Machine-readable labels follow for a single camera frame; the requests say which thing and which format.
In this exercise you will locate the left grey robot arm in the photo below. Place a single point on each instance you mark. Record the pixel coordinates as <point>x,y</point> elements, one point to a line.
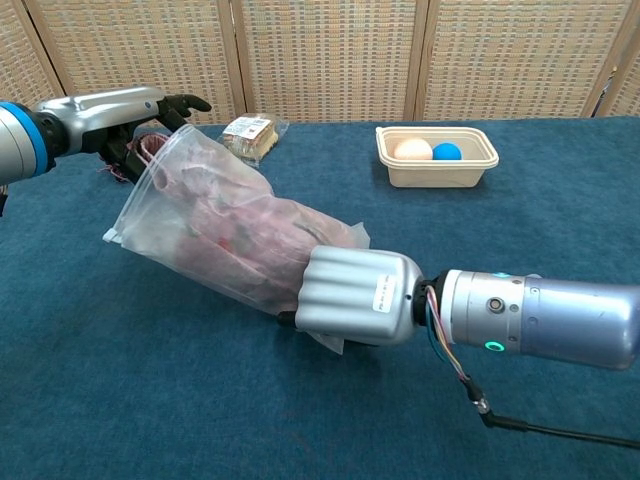
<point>17,145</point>

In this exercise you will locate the packaged sandwich in clear wrap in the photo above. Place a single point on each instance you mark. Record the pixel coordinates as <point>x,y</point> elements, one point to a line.
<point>252,135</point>

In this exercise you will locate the woven rattan folding screen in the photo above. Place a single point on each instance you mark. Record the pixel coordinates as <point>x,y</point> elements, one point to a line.
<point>325,55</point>

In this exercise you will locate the cream egg-shaped ball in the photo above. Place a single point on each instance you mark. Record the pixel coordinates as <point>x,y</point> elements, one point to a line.
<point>413,149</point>

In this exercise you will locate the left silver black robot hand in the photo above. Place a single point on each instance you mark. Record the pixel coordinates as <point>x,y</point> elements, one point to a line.
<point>105,112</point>

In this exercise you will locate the beige plastic food container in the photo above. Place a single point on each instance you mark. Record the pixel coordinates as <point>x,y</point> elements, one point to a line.
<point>440,172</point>

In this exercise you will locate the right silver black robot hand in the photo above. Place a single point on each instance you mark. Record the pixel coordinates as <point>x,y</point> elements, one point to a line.
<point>355,295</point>

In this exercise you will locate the transparent plastic zip bag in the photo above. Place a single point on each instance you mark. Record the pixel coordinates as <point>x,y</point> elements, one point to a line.
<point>145,225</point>

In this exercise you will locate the dark red grape bunch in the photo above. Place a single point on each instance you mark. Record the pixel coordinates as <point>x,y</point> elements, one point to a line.
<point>111,172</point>

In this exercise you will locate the blue ball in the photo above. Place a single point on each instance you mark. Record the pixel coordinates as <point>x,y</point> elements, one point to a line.
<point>447,152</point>

